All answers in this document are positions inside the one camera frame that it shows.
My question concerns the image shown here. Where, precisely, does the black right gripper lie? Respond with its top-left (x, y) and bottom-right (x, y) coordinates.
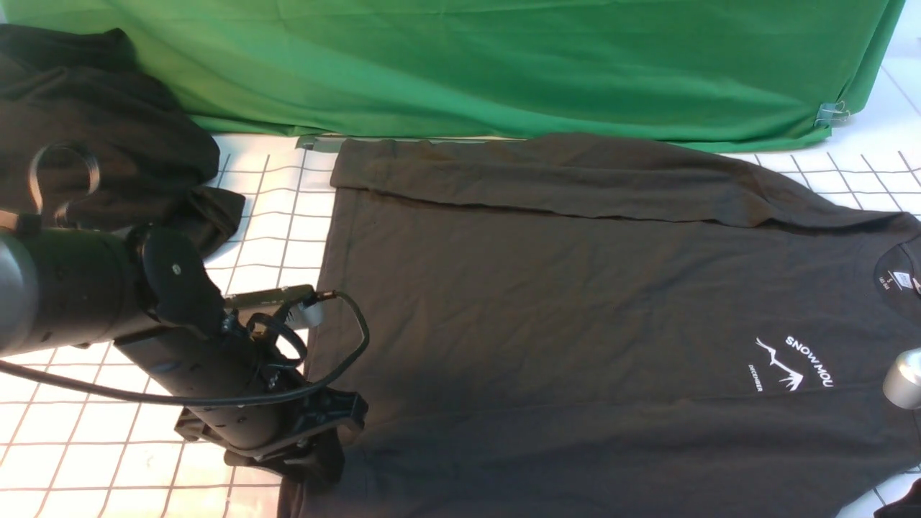
top-left (873, 480), bottom-right (921, 518)

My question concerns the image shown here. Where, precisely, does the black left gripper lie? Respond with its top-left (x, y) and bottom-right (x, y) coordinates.
top-left (175, 388), bottom-right (369, 461)

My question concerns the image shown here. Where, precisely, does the gray long-sleeved shirt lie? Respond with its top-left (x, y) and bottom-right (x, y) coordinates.
top-left (278, 135), bottom-right (919, 517)

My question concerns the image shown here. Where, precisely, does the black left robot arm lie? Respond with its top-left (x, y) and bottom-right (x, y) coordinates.
top-left (2, 226), bottom-right (369, 463)

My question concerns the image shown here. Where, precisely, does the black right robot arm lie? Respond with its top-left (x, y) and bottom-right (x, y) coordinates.
top-left (873, 348), bottom-right (920, 517)

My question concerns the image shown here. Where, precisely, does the gray metal strip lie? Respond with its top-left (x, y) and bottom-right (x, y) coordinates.
top-left (296, 135), bottom-right (345, 154)

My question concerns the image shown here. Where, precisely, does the black crumpled cloth pile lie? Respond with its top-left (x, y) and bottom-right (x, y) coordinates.
top-left (1, 24), bottom-right (245, 256)

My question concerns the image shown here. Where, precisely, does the metal binder clip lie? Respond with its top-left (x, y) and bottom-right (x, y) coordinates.
top-left (815, 101), bottom-right (851, 128)

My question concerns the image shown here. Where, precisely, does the green backdrop cloth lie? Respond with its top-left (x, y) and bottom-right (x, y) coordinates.
top-left (2, 1), bottom-right (904, 153)

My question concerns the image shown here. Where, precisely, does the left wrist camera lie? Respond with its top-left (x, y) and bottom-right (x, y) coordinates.
top-left (224, 284), bottom-right (328, 330)

